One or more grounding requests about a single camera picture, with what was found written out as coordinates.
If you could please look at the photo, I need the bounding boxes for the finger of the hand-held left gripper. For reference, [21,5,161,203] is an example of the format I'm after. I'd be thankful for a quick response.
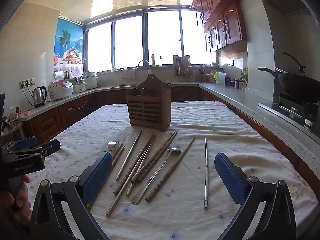
[2,136,38,155]
[32,139,61,162]

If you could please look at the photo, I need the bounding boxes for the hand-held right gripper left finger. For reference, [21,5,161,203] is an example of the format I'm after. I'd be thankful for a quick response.
[29,151,113,240]

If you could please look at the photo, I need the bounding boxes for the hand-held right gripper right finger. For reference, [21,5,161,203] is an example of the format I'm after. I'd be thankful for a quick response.
[214,152,297,240]

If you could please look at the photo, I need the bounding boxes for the wooden chopstick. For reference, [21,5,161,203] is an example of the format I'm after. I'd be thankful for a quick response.
[145,137,195,203]
[113,133,155,195]
[86,146,125,210]
[130,130,176,183]
[136,130,179,183]
[111,143,123,160]

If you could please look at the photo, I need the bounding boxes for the metal spoon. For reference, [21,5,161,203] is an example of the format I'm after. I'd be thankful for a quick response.
[131,147,182,205]

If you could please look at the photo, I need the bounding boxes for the wooden utensil holder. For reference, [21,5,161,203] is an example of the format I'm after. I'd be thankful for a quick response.
[126,74,172,132]

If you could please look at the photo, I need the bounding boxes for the person's left hand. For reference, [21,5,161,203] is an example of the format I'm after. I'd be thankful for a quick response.
[0,174,32,227]

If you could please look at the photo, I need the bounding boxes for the wooden lower cabinets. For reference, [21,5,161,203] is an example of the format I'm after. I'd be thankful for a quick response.
[19,87,320,195]

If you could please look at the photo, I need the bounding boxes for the wooden cabinets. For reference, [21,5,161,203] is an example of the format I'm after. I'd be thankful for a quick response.
[191,0,248,53]
[19,87,320,195]

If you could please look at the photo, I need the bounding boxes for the steel electric kettle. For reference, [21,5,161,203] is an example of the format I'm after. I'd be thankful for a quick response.
[32,86,48,108]

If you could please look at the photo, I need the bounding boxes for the white pink rice cooker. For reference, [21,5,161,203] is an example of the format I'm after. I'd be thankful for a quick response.
[48,80,74,101]

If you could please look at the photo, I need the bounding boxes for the white floral tablecloth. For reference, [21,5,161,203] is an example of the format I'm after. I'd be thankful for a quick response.
[26,100,318,240]

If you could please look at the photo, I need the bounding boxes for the small white electric pot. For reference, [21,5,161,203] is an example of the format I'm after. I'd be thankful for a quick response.
[74,77,87,93]

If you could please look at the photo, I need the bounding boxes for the grey kitchen countertop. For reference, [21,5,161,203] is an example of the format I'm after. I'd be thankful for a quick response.
[17,81,320,153]

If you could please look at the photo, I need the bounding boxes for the gas stove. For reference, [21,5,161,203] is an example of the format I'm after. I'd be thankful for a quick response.
[257,94,320,130]

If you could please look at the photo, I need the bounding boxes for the green lid pitcher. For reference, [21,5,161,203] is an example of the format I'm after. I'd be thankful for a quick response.
[214,72,226,85]

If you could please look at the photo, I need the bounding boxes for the pink dish cloth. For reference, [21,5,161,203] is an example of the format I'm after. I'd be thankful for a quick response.
[122,69,136,80]

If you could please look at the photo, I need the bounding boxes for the black wok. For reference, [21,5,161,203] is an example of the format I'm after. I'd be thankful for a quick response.
[258,52,320,104]

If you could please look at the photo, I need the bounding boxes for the kitchen faucet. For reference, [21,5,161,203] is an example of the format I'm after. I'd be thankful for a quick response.
[137,60,153,77]

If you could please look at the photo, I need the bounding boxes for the metal dish rack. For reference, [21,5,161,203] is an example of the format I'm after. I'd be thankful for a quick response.
[173,55,194,82]

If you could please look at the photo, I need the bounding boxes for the kitchen window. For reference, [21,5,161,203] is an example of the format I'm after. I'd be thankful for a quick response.
[85,10,218,73]

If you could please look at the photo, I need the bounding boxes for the wooden upper cabinets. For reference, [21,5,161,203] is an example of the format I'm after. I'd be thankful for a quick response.
[191,0,248,53]

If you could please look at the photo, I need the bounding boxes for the power cables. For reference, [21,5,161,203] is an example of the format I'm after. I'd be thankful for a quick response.
[0,106,23,130]

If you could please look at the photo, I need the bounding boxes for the wall power outlet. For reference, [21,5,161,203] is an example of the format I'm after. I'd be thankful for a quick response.
[19,78,36,88]

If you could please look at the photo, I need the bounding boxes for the tropical wall poster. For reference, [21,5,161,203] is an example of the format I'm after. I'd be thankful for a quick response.
[54,17,84,73]

